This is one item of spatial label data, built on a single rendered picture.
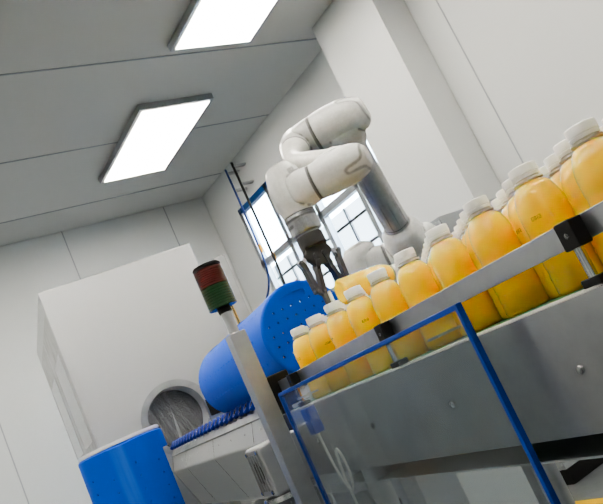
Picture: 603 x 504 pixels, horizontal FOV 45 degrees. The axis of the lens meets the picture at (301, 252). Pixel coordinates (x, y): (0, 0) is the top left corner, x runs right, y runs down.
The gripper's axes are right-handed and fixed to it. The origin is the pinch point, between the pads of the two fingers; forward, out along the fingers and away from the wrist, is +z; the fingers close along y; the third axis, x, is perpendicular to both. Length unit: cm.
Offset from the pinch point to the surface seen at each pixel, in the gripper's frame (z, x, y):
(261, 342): 0.2, -21.1, 17.2
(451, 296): 14, 82, 24
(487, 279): 14, 91, 24
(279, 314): -5.0, -18.8, 9.7
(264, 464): 28.8, 6.8, 38.6
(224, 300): -6.4, 29.5, 39.4
